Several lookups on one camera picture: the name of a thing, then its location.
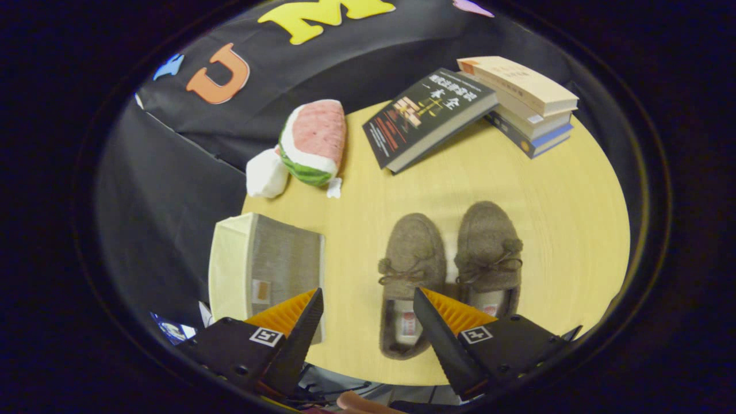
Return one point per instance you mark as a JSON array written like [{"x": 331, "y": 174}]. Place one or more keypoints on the brown fuzzy shoe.
[
  {"x": 486, "y": 241},
  {"x": 411, "y": 253}
]

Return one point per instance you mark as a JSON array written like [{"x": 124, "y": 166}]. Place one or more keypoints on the white plush toy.
[{"x": 266, "y": 175}]

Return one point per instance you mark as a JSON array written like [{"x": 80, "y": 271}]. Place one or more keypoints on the white cover book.
[{"x": 532, "y": 122}]

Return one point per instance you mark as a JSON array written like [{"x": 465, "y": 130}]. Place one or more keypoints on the beige cover book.
[{"x": 517, "y": 77}]

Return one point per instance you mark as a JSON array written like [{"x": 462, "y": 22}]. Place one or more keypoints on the black cover book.
[{"x": 425, "y": 115}]

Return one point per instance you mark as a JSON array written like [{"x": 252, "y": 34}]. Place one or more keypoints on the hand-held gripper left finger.
[{"x": 296, "y": 351}]

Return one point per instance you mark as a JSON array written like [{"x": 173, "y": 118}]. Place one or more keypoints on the white flat device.
[{"x": 205, "y": 315}]

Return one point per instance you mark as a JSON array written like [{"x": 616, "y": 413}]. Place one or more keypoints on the blue lit screen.
[{"x": 172, "y": 330}]

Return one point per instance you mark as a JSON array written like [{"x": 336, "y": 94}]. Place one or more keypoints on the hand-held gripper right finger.
[{"x": 443, "y": 351}]

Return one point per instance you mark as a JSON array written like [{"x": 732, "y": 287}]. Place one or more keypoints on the blue cover book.
[{"x": 540, "y": 146}]

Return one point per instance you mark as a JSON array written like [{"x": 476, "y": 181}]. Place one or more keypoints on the cream fabric storage box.
[{"x": 282, "y": 259}]

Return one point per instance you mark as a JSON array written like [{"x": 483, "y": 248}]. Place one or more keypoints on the watermelon slice plush toy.
[{"x": 316, "y": 132}]

